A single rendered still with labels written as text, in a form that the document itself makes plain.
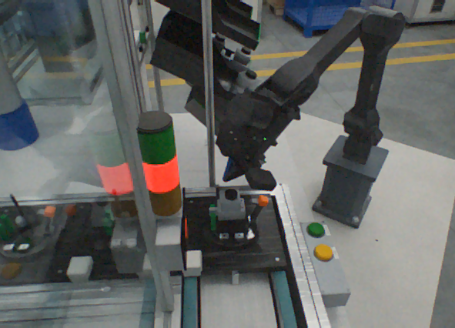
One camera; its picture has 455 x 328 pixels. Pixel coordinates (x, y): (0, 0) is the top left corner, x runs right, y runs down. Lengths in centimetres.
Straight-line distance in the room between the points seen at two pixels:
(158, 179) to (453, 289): 195
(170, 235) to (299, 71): 36
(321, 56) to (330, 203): 52
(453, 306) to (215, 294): 155
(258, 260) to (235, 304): 11
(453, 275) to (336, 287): 152
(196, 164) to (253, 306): 59
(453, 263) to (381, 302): 142
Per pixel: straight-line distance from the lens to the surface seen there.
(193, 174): 121
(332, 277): 86
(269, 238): 88
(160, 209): 53
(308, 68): 67
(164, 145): 45
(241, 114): 61
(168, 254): 55
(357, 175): 98
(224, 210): 81
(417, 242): 114
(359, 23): 73
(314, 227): 92
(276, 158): 129
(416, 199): 128
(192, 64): 87
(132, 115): 44
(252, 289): 86
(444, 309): 216
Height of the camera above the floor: 165
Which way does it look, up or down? 40 degrees down
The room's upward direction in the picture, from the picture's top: straight up
